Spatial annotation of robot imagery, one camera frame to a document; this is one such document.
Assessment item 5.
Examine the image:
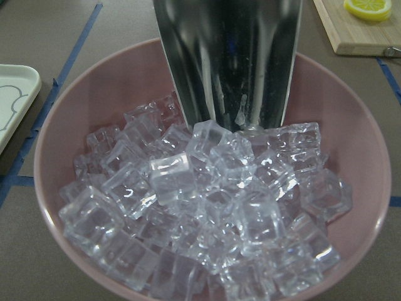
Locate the metal ice scoop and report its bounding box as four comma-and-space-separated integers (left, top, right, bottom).
153, 1, 303, 132

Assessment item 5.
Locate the clear ice cubes pile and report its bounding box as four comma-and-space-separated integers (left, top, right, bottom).
59, 95, 353, 300

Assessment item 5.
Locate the pink bowl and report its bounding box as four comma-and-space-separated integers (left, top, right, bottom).
34, 39, 391, 300

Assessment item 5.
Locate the wooden cutting board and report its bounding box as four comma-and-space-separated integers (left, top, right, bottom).
313, 0, 400, 56

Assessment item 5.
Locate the white serving tray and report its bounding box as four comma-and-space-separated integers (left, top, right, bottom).
1, 64, 41, 151

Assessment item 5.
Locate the lemon half slice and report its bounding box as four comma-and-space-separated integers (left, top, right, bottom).
343, 0, 392, 22

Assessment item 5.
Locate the metal handled tool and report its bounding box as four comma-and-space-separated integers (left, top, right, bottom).
383, 46, 401, 58

